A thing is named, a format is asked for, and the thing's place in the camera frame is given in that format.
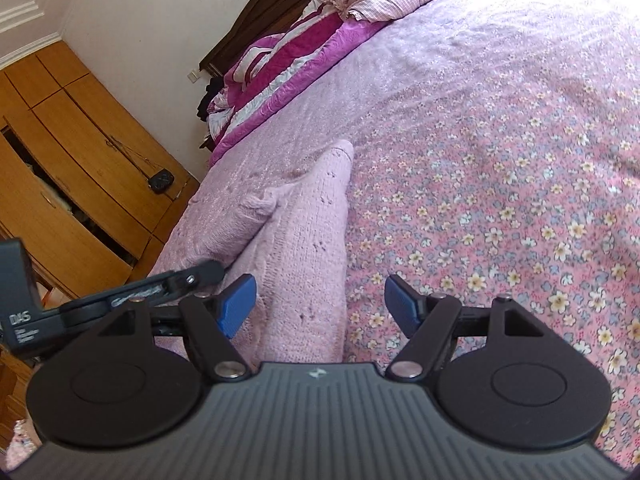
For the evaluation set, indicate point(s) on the black key fob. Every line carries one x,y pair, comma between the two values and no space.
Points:
161,182

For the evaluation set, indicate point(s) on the pink knit sweater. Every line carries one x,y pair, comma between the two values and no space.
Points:
305,260

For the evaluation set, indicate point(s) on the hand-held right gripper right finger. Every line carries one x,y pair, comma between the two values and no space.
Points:
402,305

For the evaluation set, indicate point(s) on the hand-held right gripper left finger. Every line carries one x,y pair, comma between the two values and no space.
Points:
237,305

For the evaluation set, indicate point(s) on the magenta and white blanket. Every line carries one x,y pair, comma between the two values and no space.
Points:
280,65

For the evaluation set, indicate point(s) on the wall socket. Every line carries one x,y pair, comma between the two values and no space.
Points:
193,75

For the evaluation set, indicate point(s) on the dark cloth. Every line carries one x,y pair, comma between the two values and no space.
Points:
207,97

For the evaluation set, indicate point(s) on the dark wooden headboard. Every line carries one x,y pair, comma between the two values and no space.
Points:
270,10

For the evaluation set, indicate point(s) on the light wooden wardrobe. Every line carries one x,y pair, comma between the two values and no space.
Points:
75,160

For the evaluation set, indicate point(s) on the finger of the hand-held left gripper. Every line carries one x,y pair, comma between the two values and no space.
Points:
165,282

